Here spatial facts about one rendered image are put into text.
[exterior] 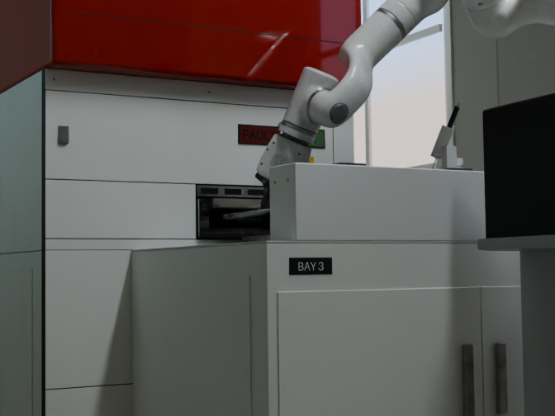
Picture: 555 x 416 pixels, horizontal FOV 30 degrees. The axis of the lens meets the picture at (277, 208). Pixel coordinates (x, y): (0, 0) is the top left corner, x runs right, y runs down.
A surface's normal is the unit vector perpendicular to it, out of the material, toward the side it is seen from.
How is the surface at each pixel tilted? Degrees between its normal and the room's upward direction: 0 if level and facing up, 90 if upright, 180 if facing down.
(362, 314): 90
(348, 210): 90
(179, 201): 90
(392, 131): 90
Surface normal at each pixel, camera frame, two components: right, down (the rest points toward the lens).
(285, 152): -0.35, -0.07
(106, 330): 0.50, -0.06
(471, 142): -0.88, -0.02
